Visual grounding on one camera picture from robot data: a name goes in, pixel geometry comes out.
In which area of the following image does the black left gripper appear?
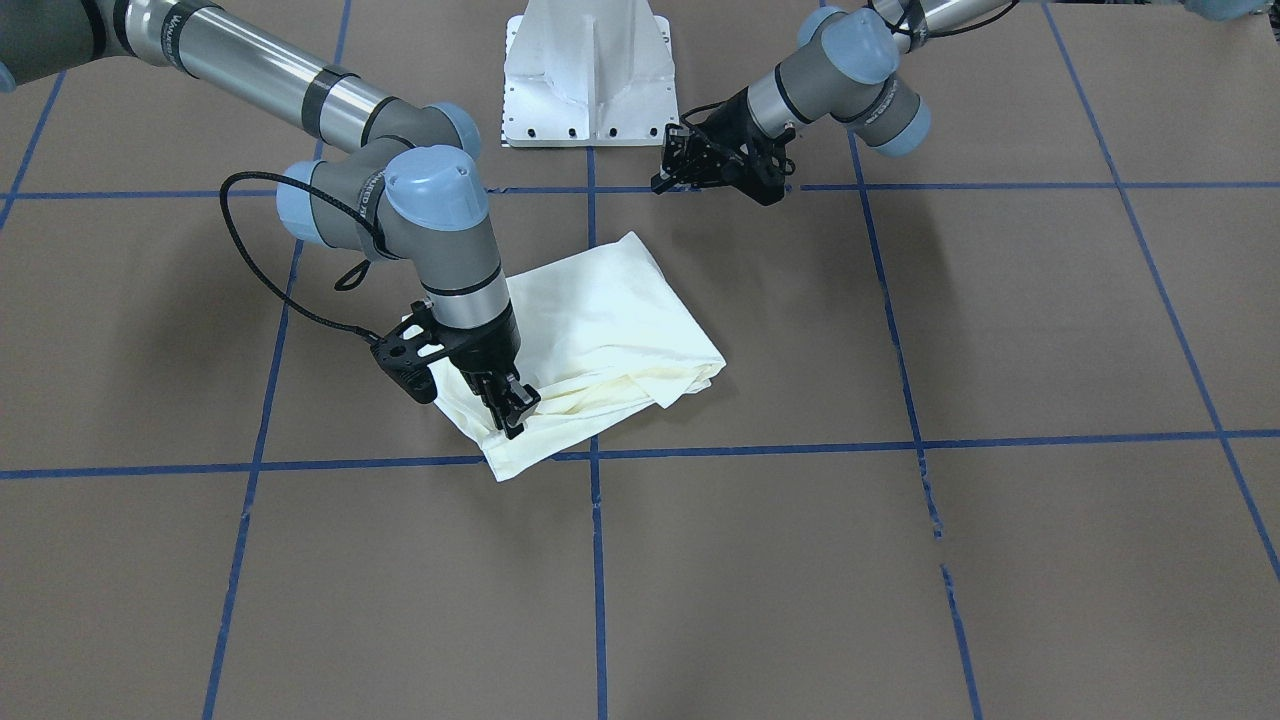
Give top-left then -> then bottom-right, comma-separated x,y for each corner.
652,90 -> 796,206

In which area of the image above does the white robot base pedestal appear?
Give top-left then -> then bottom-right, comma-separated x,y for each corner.
500,1 -> 678,149

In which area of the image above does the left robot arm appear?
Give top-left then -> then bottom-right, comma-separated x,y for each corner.
650,1 -> 1014,206

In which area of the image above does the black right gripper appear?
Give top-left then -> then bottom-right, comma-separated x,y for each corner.
370,301 -> 541,439

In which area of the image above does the black camera wrist cable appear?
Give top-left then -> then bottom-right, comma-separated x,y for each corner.
219,170 -> 387,346

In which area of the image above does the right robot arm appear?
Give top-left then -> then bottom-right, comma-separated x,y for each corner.
1,1 -> 540,438

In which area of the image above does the cream white t-shirt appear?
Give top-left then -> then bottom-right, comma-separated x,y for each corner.
431,233 -> 726,482

